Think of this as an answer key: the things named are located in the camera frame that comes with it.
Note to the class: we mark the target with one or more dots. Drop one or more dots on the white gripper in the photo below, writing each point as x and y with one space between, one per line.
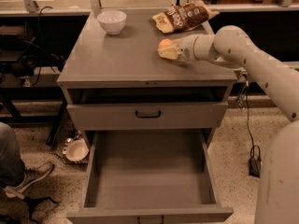
185 48

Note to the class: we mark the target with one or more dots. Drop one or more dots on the orange fruit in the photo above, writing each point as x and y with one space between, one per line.
165 43

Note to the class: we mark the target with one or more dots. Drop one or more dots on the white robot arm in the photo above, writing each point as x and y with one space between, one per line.
278 193

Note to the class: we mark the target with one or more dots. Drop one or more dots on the grey drawer cabinet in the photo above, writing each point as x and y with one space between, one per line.
126 69

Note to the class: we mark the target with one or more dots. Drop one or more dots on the grey top drawer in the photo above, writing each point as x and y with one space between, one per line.
122 116

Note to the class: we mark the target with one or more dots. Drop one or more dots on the open middle drawer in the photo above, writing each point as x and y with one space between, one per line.
149 177

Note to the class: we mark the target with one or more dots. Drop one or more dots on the brown chip bag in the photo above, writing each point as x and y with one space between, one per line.
181 18

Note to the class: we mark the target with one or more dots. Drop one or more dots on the white ceramic bowl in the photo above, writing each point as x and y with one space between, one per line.
112 21

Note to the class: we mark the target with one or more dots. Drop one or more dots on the white bowl on floor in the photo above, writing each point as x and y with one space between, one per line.
77 150

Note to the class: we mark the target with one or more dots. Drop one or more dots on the black power adapter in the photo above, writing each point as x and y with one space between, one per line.
255 167

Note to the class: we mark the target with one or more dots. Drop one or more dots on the person's leg in jeans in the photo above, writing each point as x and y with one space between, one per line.
11 164

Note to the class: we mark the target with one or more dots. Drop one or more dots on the black chair base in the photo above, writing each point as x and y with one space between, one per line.
32 204

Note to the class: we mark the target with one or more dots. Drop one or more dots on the black top drawer handle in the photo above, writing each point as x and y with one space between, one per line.
148 115

